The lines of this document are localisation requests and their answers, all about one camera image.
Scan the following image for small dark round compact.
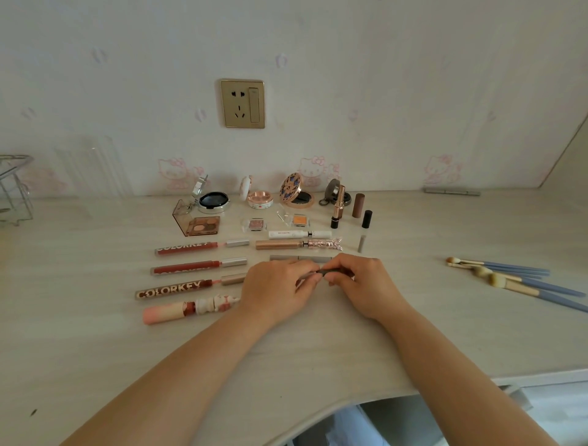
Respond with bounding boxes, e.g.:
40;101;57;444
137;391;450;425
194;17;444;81
319;178;352;206

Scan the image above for white grey eyeliner pen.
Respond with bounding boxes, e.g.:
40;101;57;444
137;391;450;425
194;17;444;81
296;268;355;288

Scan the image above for silver round cushion compact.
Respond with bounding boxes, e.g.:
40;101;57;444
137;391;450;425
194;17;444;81
183;174;232;216

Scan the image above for ornate rose gold lip tube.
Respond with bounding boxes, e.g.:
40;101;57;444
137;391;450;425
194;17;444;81
255;236;344;252

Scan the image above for person's left hand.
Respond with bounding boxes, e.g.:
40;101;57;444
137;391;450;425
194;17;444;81
238;259;325;327

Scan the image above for light wooden table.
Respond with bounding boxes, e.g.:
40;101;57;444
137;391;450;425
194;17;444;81
0;188;588;446

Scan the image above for brown Colorkey lip gloss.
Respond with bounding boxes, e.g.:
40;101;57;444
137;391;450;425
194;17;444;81
135;273;248;301

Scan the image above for pink blue patterned compact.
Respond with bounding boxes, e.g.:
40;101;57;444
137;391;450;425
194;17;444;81
279;172;317;210

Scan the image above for orange single eyeshadow pan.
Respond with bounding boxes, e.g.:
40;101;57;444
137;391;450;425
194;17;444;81
276;210;312;229

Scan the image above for person's left forearm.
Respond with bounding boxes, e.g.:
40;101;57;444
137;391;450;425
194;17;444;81
59;310;281;446

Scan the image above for person's right forearm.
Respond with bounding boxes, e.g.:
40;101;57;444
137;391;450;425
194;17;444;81
385;305;559;446

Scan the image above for clear acrylic organizer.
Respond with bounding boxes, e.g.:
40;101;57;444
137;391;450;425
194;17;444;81
55;135;134;198

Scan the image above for grey slim eyeliner pencil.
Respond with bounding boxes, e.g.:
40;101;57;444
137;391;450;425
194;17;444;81
269;255;333;264

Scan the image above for metal wire basket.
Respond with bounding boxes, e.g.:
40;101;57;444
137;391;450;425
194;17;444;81
0;154;36;227

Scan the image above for white concealer tube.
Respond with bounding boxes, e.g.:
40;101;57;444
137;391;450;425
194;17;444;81
268;229;333;240

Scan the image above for white drawer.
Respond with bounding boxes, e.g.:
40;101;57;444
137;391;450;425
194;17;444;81
505;379;588;446

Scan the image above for person's right hand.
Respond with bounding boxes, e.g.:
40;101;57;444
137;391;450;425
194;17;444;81
321;252;414;325

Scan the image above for gold wall socket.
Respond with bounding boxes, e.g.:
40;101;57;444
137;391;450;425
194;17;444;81
220;78;266;129

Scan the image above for white floral round compact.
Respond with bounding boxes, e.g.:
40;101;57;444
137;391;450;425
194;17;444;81
238;174;274;210

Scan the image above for light grey trousers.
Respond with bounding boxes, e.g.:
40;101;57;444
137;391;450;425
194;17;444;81
328;404;391;446

